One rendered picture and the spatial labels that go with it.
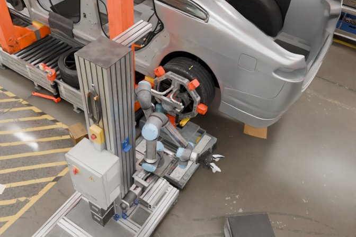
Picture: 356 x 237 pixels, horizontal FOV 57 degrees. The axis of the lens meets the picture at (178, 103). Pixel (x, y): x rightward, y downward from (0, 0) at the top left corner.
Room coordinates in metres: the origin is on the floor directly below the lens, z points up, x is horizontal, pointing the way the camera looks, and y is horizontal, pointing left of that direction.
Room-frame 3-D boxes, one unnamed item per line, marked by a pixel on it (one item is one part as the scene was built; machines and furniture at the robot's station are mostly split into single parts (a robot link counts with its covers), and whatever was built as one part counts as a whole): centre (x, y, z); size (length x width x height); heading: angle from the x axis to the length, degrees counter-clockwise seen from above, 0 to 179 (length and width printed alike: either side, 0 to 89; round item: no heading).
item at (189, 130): (2.68, -0.05, 0.32); 0.40 x 0.30 x 0.28; 62
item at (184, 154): (1.51, -0.09, 1.21); 0.11 x 0.08 x 0.09; 77
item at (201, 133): (2.66, -0.08, 0.13); 0.50 x 0.36 x 0.10; 62
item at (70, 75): (3.43, 1.31, 0.39); 0.66 x 0.66 x 0.24
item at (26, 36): (3.75, 2.11, 0.69); 0.52 x 0.17 x 0.35; 152
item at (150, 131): (1.57, 0.17, 1.19); 0.15 x 0.12 x 0.55; 167
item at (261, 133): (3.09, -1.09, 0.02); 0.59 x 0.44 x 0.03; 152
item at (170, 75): (2.53, 0.03, 0.85); 0.54 x 0.07 x 0.54; 62
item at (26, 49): (3.50, 1.48, 0.14); 2.47 x 0.85 x 0.27; 62
